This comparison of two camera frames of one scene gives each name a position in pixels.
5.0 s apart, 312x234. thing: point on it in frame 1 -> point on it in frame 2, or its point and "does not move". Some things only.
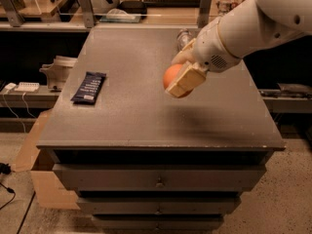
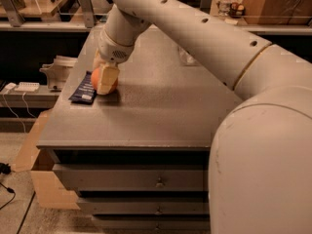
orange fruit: (170, 74) -> (96, 79)
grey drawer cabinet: (138, 158) does not move
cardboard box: (53, 194) does not move
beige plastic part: (58, 71) does not move
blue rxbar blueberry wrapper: (89, 89) does not move
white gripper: (212, 48) -> (112, 52)
